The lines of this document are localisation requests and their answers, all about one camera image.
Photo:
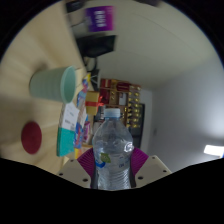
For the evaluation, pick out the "black office chair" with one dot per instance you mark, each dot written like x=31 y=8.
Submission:
x=96 y=46

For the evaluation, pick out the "clear plastic water bottle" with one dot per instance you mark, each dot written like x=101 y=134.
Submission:
x=112 y=150

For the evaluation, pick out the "black framed glass door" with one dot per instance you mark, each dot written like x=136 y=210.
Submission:
x=140 y=133

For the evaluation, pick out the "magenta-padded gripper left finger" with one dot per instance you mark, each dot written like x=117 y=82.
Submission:
x=86 y=161

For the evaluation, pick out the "yellow gift box red ribbon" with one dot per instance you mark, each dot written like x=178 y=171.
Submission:
x=92 y=101

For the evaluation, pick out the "purple sign board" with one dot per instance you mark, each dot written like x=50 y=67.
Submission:
x=100 y=18

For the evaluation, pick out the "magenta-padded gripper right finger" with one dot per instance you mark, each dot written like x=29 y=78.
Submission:
x=139 y=160

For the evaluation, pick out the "white paper booklet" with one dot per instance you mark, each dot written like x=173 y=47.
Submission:
x=70 y=116

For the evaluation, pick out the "teal book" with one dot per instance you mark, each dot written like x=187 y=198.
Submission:
x=65 y=141

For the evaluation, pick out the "long ceiling light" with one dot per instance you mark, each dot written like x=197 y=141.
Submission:
x=214 y=150

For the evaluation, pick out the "wooden shelf unit with trophies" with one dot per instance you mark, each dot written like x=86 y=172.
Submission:
x=125 y=100

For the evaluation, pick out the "pale green cup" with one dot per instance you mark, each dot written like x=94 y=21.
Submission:
x=48 y=85

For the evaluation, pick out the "colourful blue book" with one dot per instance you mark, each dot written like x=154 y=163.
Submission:
x=80 y=131

